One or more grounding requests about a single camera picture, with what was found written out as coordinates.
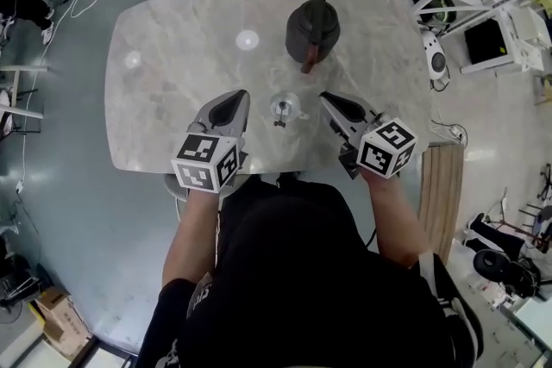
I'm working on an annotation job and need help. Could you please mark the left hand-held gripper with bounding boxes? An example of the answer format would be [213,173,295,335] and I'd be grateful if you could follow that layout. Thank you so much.
[171,89,252,196]

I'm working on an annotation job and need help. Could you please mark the person's right forearm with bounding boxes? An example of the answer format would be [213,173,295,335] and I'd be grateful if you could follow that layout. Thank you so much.
[365,171,427,269]

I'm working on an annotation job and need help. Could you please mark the person's left forearm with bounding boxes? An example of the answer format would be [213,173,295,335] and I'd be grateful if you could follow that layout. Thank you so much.
[162,184,226,295]

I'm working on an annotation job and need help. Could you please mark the cardboard box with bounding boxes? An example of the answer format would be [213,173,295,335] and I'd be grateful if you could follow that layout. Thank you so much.
[27,285,95,362]

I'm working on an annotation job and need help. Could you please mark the black and green helmet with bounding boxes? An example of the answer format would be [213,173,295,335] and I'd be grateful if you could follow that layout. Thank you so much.
[418,0,457,30]

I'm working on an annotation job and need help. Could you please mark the dark teapot with brown handle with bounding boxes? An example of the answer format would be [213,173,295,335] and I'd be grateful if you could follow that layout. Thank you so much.
[285,0,342,75]

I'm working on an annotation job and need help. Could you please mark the black square box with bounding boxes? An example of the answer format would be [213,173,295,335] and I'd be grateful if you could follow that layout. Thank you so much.
[463,16,515,66]

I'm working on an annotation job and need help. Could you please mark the white round robot device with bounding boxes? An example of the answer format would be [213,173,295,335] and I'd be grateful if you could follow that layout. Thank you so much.
[419,28,450,79]

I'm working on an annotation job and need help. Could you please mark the wooden board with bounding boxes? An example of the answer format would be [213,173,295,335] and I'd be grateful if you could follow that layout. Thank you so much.
[418,143,466,265]

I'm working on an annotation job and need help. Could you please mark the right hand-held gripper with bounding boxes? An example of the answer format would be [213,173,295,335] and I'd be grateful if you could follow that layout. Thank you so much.
[319,90,420,181]

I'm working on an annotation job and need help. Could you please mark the person's black clothing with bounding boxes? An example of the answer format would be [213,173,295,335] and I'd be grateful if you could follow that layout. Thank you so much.
[135,175,484,368]

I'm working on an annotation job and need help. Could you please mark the white metal frame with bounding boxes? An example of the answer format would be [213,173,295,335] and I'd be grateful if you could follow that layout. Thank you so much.
[0,64,49,135]

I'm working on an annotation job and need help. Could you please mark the clear glass cup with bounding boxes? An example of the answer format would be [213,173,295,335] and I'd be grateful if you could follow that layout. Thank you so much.
[268,90,311,122]

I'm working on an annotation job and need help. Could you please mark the white power strip with cable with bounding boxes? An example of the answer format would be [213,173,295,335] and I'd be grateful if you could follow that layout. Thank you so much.
[430,119,468,144]

